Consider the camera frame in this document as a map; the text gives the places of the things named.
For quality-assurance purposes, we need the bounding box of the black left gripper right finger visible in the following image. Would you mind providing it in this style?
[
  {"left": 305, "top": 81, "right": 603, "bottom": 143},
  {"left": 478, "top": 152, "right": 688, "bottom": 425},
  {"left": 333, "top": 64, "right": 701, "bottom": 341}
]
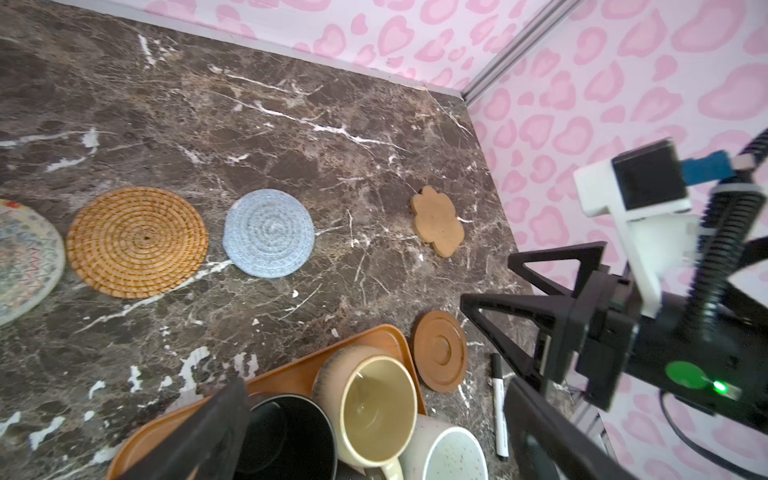
[{"left": 503, "top": 378, "right": 633, "bottom": 480}]

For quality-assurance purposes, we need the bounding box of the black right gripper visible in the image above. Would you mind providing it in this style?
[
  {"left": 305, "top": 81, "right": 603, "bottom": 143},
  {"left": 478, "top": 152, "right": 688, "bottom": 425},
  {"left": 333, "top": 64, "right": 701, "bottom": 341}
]
[{"left": 460, "top": 241, "right": 767, "bottom": 432}]

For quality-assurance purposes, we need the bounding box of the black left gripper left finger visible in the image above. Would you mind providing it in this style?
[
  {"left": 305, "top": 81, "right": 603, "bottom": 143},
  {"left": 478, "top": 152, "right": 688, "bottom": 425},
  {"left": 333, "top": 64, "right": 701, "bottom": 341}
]
[{"left": 120, "top": 378, "right": 250, "bottom": 479}]

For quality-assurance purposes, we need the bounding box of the black mug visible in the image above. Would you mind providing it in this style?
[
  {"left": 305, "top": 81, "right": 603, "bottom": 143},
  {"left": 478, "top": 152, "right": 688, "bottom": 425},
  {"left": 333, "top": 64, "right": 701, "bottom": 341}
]
[{"left": 234, "top": 392, "right": 338, "bottom": 479}]

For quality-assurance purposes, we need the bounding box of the round brown wooden coaster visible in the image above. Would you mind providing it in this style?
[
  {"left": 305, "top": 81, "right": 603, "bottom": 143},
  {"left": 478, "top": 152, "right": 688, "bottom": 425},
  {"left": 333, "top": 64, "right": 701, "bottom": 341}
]
[{"left": 412, "top": 310, "right": 469, "bottom": 393}]

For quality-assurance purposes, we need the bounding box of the cork paw shaped coaster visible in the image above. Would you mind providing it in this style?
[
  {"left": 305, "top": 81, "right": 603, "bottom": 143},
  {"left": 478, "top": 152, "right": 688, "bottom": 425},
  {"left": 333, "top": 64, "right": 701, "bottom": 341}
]
[{"left": 410, "top": 185, "right": 465, "bottom": 258}]

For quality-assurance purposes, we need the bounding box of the round tan rattan coaster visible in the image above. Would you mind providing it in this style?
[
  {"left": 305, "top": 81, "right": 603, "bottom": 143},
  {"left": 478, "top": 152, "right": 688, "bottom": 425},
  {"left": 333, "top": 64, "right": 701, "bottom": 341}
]
[{"left": 66, "top": 187, "right": 209, "bottom": 299}]

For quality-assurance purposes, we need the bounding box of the light blue woven coaster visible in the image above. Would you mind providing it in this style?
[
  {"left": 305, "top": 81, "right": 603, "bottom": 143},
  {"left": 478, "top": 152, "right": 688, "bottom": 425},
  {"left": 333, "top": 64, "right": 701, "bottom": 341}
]
[{"left": 223, "top": 189, "right": 315, "bottom": 279}]

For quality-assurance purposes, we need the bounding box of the white multicolour zigzag woven coaster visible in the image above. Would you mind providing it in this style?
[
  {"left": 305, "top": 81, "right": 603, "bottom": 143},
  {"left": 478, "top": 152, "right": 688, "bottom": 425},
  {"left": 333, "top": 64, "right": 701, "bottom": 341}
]
[{"left": 1, "top": 199, "right": 66, "bottom": 326}]

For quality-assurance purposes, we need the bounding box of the orange brown serving tray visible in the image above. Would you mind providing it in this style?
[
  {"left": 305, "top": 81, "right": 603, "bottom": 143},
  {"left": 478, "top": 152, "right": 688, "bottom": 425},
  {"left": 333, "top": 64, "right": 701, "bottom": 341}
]
[{"left": 106, "top": 324, "right": 427, "bottom": 479}]

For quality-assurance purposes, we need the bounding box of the white speckled pink mug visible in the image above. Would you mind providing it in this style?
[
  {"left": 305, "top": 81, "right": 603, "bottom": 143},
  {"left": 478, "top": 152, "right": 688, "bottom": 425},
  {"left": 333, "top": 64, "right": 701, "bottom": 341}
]
[{"left": 399, "top": 415, "right": 489, "bottom": 480}]

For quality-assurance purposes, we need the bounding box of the beige cream mug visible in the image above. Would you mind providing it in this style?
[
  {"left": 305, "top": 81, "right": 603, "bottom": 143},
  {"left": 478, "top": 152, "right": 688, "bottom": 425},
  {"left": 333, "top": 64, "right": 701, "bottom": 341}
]
[{"left": 312, "top": 345, "right": 418, "bottom": 479}]

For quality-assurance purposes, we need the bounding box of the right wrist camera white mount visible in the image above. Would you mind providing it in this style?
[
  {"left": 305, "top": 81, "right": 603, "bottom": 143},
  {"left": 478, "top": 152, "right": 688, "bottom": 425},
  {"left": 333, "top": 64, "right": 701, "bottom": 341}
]
[{"left": 572, "top": 138, "right": 757, "bottom": 319}]

